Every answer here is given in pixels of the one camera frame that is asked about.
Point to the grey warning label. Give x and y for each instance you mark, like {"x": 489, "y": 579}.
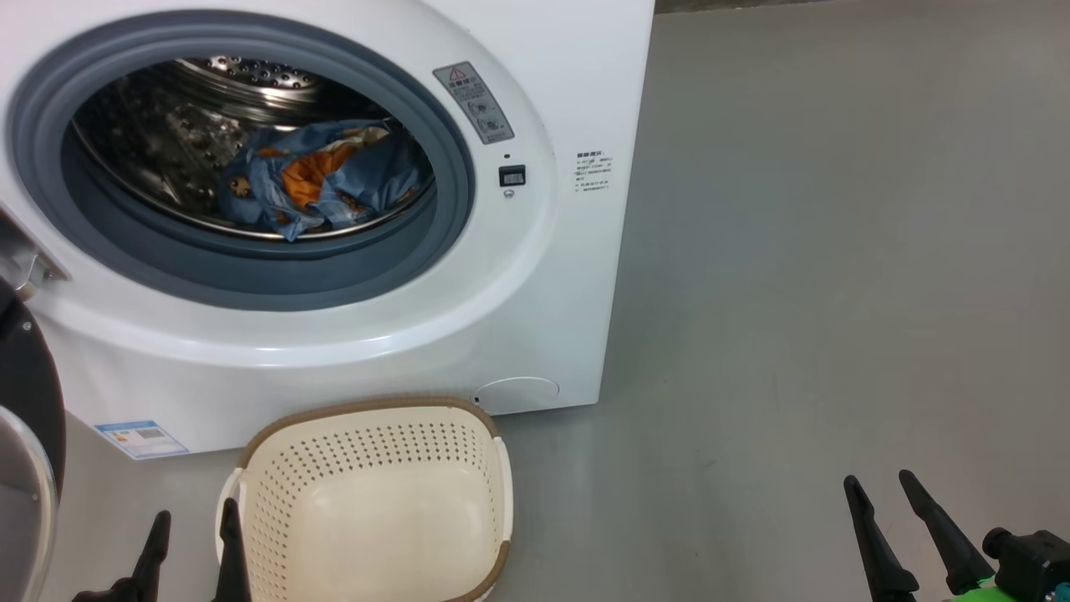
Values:
{"x": 474, "y": 102}

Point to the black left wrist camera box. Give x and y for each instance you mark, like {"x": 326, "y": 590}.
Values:
{"x": 100, "y": 595}

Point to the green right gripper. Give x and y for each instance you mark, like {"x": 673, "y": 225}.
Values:
{"x": 978, "y": 594}

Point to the black text notice sticker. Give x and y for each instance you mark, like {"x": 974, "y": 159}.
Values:
{"x": 593, "y": 172}

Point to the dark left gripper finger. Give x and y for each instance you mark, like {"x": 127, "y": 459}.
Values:
{"x": 152, "y": 560}
{"x": 232, "y": 556}

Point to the blue cartoon print garment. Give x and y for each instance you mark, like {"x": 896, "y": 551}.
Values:
{"x": 276, "y": 196}

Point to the metal door hinge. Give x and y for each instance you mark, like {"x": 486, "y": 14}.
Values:
{"x": 29, "y": 263}

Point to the blue energy label sticker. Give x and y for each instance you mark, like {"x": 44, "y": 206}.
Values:
{"x": 140, "y": 440}

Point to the cream perforated laundry basket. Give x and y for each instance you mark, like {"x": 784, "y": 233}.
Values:
{"x": 376, "y": 518}

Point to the blue garment with white patch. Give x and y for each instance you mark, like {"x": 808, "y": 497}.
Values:
{"x": 393, "y": 171}

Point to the white front-load washing machine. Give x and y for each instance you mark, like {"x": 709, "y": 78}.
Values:
{"x": 418, "y": 334}

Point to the black round glass washer door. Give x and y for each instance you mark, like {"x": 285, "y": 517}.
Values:
{"x": 29, "y": 376}

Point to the round white filter cover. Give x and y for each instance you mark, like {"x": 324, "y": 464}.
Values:
{"x": 516, "y": 395}

